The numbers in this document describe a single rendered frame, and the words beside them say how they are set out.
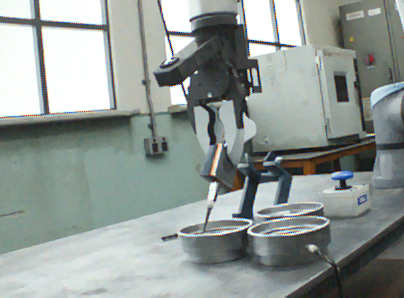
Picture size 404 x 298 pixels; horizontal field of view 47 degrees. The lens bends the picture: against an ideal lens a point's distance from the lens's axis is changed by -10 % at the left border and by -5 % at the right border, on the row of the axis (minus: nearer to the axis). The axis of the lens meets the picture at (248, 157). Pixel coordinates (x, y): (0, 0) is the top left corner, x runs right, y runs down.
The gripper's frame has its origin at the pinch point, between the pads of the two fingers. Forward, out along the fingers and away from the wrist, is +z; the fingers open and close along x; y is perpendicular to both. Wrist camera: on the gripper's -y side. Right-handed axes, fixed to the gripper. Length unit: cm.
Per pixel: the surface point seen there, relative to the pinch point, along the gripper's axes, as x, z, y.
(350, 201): -9.8, 10.5, 20.1
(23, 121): 146, -20, 51
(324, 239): -16.0, 10.8, -2.6
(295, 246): -14.0, 10.6, -6.2
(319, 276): -18.0, 13.5, -8.5
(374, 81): 112, -32, 380
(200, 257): -0.4, 12.2, -7.9
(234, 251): -4.0, 11.9, -5.2
